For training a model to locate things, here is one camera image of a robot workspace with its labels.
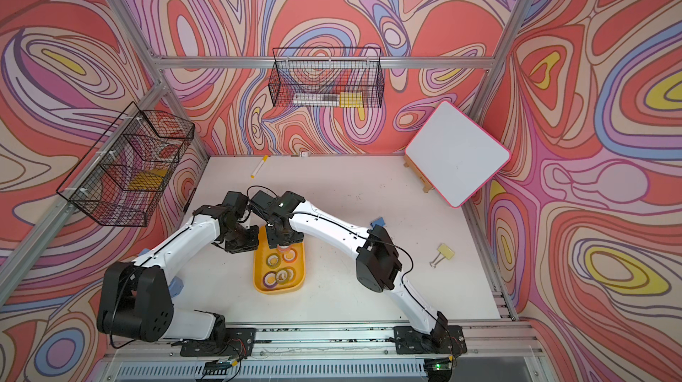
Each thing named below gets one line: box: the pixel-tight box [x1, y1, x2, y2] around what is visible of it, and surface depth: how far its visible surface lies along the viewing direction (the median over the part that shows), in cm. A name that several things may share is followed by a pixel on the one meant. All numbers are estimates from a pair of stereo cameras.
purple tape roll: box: [262, 270, 278, 289], surface depth 86 cm
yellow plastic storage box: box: [253, 224, 307, 295], surface depth 87 cm
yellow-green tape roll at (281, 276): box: [275, 269, 289, 285], surface depth 86 cm
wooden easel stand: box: [403, 153, 435, 194], surface depth 110 cm
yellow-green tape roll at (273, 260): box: [265, 252, 282, 270], surface depth 90 cm
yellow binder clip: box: [428, 242, 455, 270], surface depth 92 cm
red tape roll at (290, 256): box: [282, 246, 298, 264], surface depth 90 cm
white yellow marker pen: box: [250, 154, 270, 179], surface depth 117 cm
